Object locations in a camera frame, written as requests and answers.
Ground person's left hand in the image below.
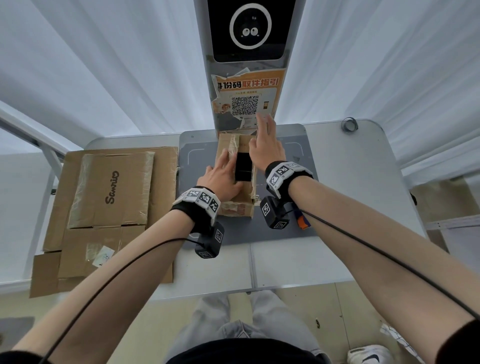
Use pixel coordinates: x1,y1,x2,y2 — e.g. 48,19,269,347
196,148,245,204

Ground person's right hand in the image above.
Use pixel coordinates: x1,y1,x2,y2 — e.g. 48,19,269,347
248,113,287,174

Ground red print cardboard box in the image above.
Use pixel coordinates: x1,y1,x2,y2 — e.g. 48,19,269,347
216,131,260,218

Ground large cardboard box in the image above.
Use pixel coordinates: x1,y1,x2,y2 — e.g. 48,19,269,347
29,146,179,299

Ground blue orange tape dispenser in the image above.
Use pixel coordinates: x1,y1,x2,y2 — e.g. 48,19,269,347
291,204,312,231

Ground person's right forearm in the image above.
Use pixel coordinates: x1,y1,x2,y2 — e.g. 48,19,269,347
287,176,480,364

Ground person's left forearm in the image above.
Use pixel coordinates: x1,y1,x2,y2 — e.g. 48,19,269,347
11,209,196,364

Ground grey scanner kiosk with poster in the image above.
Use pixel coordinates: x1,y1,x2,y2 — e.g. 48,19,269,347
210,68,286,131

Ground grey scanning mat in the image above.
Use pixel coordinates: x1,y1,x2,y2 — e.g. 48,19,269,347
176,0,319,247

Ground grey trousers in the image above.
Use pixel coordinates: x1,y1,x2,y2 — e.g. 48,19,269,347
164,290,331,363

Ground black shirt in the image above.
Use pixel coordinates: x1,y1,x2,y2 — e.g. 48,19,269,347
0,318,480,364

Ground white perforated metal bar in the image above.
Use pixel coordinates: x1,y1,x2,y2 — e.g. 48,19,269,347
424,214,480,232

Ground white checked cloth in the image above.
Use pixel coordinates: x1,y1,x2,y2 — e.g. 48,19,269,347
379,323,427,364

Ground white sneaker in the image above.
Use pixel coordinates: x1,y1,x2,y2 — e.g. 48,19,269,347
346,344,397,364

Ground grey printed floor mat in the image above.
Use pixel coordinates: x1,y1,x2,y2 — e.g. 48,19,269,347
0,316,35,353

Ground black tracker cable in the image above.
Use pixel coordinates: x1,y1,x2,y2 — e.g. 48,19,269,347
286,209,480,320
39,237,206,364

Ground white metal frame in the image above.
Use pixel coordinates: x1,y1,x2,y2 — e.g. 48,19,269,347
0,100,84,280

